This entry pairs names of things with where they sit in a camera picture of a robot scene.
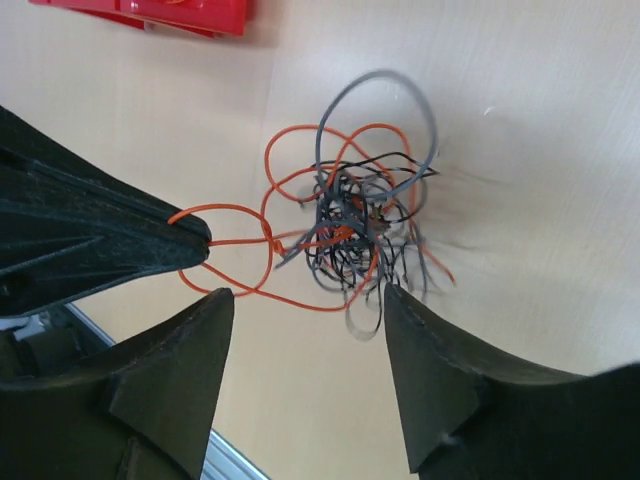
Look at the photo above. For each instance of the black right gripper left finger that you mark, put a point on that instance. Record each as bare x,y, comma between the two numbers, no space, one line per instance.
160,390

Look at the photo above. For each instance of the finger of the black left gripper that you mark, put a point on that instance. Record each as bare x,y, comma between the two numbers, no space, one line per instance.
69,230

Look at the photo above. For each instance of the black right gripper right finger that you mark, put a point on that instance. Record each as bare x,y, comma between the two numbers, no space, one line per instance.
470,410

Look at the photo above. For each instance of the red plastic bin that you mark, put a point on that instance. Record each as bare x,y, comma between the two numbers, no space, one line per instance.
207,18

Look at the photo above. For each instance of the aluminium frame rail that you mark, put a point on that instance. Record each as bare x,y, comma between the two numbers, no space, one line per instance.
165,400

